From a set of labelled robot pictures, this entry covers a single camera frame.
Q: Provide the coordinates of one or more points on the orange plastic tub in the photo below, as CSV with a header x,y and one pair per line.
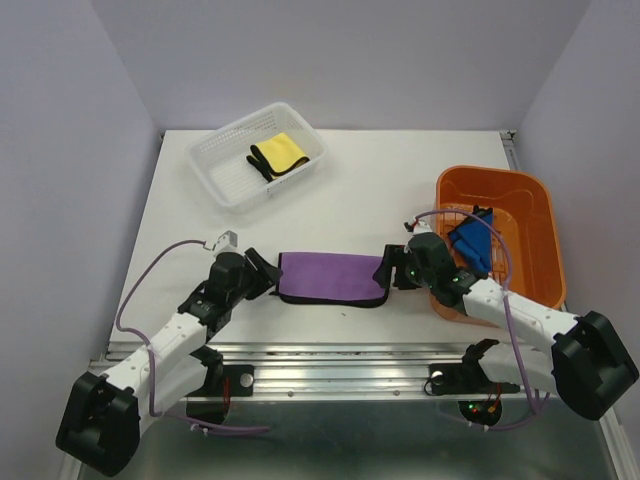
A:
x,y
523,216

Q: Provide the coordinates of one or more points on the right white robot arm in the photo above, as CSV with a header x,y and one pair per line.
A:
x,y
580,359

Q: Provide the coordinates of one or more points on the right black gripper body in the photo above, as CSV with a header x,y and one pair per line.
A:
x,y
417,276

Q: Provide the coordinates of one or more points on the yellow black-edged towel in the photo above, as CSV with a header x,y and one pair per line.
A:
x,y
276,157

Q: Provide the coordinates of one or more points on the white plastic basket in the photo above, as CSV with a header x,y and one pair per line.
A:
x,y
242,164

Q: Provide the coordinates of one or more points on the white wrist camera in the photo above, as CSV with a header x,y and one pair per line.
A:
x,y
418,226
225,243

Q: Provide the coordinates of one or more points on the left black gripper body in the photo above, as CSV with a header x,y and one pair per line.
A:
x,y
235,295

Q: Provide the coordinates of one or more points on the blue towel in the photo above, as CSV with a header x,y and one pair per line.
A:
x,y
471,239

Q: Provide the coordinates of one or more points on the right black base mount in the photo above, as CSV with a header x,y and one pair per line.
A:
x,y
467,378

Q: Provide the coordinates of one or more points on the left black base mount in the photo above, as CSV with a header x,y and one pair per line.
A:
x,y
222,383

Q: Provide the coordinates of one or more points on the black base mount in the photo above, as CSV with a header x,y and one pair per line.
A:
x,y
467,378
222,383

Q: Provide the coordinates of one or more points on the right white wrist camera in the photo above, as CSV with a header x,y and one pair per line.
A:
x,y
418,226

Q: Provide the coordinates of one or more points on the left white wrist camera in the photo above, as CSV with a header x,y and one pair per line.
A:
x,y
225,243

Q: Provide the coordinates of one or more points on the purple black-edged towel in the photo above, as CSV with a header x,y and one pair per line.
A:
x,y
317,278

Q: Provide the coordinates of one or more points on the aluminium mounting rail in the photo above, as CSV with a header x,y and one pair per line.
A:
x,y
342,373

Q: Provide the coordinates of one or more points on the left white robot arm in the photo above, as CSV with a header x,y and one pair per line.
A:
x,y
106,415

